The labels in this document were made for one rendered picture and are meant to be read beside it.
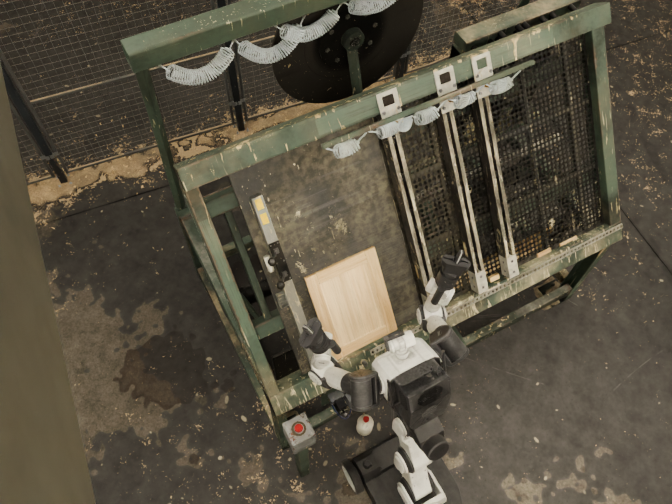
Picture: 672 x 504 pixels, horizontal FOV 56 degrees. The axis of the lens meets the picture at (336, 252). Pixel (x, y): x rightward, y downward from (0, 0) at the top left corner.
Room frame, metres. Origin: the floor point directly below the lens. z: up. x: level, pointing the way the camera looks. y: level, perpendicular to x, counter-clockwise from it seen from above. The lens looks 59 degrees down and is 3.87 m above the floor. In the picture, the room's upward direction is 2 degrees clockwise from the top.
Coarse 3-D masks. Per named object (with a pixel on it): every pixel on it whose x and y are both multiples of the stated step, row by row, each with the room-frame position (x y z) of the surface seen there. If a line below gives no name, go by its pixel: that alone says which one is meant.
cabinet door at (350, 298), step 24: (336, 264) 1.46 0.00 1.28; (360, 264) 1.49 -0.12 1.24; (312, 288) 1.35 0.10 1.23; (336, 288) 1.38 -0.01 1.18; (360, 288) 1.41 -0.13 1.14; (384, 288) 1.44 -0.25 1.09; (336, 312) 1.30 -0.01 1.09; (360, 312) 1.33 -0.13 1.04; (384, 312) 1.36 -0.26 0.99; (336, 336) 1.22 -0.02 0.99; (360, 336) 1.24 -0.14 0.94
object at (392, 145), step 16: (384, 112) 1.91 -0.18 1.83; (400, 128) 1.84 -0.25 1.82; (384, 144) 1.89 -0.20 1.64; (400, 144) 1.88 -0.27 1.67; (400, 160) 1.84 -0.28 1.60; (400, 176) 1.78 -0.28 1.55; (400, 192) 1.74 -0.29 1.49; (400, 208) 1.72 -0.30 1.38; (416, 208) 1.71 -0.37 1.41; (416, 224) 1.66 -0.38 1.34; (416, 240) 1.61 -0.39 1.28; (416, 256) 1.56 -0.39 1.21
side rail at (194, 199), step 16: (192, 192) 1.49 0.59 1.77; (192, 208) 1.45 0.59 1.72; (208, 224) 1.42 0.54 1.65; (208, 240) 1.37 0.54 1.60; (224, 256) 1.34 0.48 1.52; (224, 272) 1.29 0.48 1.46; (224, 288) 1.25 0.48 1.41; (240, 304) 1.21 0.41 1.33; (240, 320) 1.16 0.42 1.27; (256, 336) 1.12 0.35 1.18; (256, 352) 1.07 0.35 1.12; (256, 368) 1.02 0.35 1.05; (272, 384) 0.97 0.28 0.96
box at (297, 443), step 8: (296, 416) 0.83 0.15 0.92; (304, 416) 0.83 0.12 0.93; (288, 424) 0.79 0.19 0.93; (288, 432) 0.76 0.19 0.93; (296, 432) 0.76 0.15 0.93; (312, 432) 0.76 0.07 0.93; (288, 440) 0.74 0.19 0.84; (296, 440) 0.72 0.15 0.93; (304, 440) 0.72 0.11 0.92; (312, 440) 0.74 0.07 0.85; (296, 448) 0.70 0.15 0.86; (304, 448) 0.72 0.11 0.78
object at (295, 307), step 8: (256, 208) 1.52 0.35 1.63; (264, 208) 1.53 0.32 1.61; (256, 216) 1.52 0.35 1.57; (272, 224) 1.50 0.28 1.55; (264, 232) 1.46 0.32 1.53; (272, 232) 1.47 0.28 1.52; (272, 240) 1.45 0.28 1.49; (280, 280) 1.34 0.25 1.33; (288, 280) 1.34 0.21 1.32; (288, 288) 1.32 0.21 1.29; (288, 296) 1.29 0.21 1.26; (296, 296) 1.30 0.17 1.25; (296, 304) 1.27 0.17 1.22; (296, 312) 1.25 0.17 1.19; (296, 320) 1.22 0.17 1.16; (304, 320) 1.23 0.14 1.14; (312, 352) 1.13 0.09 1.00
